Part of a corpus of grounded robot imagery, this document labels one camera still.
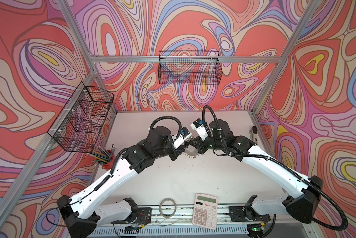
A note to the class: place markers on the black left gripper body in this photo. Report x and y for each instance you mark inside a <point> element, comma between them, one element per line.
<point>176,153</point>

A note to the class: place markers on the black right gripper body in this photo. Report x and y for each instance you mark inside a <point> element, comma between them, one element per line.
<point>208,144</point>

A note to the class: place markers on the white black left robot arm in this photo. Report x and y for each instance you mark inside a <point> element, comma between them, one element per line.
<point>83,212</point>

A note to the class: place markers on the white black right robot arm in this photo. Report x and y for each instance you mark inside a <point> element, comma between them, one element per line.
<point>302,194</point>

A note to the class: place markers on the white black remote control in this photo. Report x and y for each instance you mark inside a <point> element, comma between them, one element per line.
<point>254,134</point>

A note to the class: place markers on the clear tape roll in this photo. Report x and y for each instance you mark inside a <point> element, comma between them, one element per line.
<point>167,208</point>

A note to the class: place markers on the white desk calculator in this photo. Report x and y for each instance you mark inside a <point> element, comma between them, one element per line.
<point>205,211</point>

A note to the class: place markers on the red pencil cup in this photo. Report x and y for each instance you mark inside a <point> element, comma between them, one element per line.
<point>101,155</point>

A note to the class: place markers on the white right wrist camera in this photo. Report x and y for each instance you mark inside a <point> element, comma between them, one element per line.
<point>201,128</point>

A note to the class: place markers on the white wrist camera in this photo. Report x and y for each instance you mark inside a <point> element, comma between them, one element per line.
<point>183,136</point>
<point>201,128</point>

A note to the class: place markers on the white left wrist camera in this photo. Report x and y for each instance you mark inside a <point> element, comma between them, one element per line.
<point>183,136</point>

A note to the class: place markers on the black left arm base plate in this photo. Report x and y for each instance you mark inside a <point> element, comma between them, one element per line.
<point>139,216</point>

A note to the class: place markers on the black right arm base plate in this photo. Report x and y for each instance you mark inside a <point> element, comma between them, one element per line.
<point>240,214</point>

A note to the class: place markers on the black wire basket back wall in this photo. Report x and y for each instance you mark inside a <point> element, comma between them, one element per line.
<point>189,67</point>

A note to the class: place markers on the black wire basket wall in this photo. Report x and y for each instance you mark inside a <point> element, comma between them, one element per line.
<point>86,111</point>
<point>189,67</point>

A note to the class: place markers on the black wire basket left wall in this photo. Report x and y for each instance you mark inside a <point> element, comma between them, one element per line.
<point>86,111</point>

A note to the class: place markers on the aluminium front rail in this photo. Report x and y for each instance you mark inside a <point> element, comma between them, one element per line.
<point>180,226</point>

